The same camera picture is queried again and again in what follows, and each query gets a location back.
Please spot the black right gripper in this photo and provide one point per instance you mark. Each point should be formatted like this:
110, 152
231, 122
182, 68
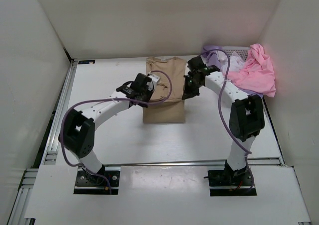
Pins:
186, 92

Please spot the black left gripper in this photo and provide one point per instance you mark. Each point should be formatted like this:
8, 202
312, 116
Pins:
149, 93

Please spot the beige t shirt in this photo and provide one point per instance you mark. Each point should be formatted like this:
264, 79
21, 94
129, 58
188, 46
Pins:
167, 99

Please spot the pink t shirt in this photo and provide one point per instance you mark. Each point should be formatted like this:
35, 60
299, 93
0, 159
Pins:
257, 74

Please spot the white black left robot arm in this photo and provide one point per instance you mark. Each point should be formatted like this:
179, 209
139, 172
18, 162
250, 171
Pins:
77, 133

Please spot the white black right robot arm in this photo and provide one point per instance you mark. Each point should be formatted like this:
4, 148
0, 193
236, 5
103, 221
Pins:
241, 114

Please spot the lavender t shirt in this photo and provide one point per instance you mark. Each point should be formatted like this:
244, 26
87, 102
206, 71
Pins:
210, 56

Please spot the white t shirt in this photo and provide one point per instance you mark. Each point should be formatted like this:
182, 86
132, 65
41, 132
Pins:
236, 62

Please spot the small label sticker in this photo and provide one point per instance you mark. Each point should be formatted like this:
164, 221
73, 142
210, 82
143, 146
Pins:
85, 62

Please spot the white plastic laundry basket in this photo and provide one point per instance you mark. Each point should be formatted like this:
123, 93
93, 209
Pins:
241, 54

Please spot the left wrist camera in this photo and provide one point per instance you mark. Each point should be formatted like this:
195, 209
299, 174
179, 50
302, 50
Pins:
153, 80

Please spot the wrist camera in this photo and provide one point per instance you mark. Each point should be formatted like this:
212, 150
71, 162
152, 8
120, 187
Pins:
153, 80
196, 65

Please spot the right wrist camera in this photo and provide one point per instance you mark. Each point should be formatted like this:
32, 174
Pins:
196, 65

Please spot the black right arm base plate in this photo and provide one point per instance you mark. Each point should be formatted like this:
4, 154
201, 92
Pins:
221, 185

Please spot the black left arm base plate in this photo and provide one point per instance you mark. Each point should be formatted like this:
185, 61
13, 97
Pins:
87, 184

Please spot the aluminium frame rail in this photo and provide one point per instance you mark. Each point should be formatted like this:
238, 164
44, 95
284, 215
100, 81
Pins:
200, 139

